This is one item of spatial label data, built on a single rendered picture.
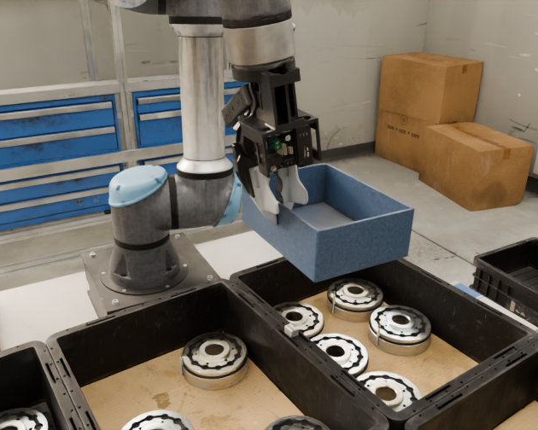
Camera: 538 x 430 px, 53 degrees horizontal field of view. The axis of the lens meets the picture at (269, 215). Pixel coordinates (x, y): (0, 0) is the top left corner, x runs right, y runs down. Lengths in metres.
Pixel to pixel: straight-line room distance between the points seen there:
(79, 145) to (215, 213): 1.60
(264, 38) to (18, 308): 0.97
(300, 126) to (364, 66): 3.74
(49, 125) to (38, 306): 1.36
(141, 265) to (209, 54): 0.44
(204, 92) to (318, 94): 3.10
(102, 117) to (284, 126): 2.07
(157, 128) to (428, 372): 2.05
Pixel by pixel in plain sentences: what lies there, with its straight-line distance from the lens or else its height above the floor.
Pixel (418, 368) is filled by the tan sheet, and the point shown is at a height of 0.83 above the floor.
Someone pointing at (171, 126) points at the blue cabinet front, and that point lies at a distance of 2.72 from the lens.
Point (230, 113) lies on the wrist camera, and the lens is 0.69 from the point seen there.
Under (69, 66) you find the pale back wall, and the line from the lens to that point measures 3.43.
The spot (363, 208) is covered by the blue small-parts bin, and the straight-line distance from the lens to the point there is 0.79.
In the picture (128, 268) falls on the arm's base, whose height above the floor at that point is 0.85.
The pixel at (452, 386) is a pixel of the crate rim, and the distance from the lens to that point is 0.75.
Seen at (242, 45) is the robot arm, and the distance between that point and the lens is 0.58.
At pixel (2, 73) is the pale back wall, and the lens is 3.40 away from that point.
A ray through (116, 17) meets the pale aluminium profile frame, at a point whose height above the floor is 1.21.
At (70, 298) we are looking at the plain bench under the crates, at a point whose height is 0.70.
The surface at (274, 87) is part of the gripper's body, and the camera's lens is 0.57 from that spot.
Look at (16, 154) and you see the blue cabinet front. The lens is 2.61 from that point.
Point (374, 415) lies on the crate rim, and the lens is 0.69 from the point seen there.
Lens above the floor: 1.41
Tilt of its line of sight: 25 degrees down
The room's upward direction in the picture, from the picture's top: straight up
